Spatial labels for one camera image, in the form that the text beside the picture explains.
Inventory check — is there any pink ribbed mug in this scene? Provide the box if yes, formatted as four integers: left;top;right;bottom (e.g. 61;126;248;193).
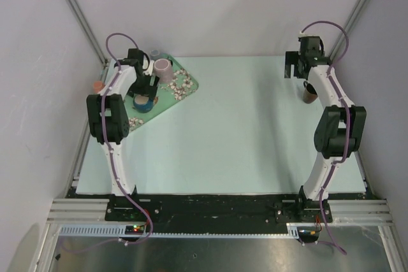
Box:
153;59;173;84

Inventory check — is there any small grey-blue cup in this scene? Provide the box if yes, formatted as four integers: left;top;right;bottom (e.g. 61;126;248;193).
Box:
150;49;161;61

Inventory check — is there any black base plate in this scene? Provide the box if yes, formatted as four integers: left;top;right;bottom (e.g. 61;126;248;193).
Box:
65;192;334;234

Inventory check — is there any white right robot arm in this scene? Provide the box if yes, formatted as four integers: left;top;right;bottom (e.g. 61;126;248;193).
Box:
284;33;367;222

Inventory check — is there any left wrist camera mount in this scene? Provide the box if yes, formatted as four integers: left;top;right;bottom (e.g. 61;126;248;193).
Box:
143;59;155;75

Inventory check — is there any green floral tray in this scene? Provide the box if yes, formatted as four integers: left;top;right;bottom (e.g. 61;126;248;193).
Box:
124;54;199;132

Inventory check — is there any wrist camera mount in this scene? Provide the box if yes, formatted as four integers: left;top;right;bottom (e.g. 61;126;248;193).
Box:
298;31;320;39
143;59;155;75

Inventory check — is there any white slotted cable duct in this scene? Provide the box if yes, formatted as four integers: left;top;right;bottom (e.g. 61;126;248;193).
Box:
59;224;299;239

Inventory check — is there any orange cup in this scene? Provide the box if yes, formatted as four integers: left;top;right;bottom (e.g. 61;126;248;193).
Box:
92;81;105;94

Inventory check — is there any blue mug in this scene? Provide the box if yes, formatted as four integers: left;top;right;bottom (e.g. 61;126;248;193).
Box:
133;95;159;113

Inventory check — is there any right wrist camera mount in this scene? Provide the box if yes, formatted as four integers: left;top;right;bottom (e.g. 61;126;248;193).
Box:
298;31;320;39

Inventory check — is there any aluminium frame rail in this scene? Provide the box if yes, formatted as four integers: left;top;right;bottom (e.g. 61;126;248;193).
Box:
48;199;108;222

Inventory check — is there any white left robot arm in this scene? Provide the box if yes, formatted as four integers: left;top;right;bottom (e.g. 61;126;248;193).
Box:
86;48;159;196

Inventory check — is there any brown mug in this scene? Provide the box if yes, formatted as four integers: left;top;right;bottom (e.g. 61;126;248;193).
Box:
302;80;318;104

